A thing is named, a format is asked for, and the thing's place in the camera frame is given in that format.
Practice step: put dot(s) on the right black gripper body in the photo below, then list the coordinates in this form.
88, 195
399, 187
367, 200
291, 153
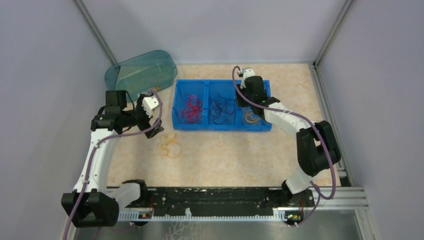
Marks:
241, 102

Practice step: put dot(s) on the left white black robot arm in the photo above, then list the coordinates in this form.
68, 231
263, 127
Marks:
89, 204

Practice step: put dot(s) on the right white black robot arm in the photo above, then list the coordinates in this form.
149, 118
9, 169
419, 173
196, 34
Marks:
316, 145

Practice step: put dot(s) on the blue three-compartment plastic bin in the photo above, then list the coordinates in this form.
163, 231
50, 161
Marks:
210, 105

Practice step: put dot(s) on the teal transparent plastic tub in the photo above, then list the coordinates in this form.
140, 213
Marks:
152, 70

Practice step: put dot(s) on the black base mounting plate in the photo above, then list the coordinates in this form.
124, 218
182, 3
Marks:
221, 201

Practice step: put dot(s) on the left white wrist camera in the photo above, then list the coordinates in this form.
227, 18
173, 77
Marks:
150, 104

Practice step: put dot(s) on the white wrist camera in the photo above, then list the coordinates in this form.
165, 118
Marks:
150, 104
245, 73

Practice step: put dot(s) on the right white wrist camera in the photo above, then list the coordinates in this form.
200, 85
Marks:
245, 73

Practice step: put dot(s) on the aluminium frame rail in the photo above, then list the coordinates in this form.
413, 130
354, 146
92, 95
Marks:
345, 197

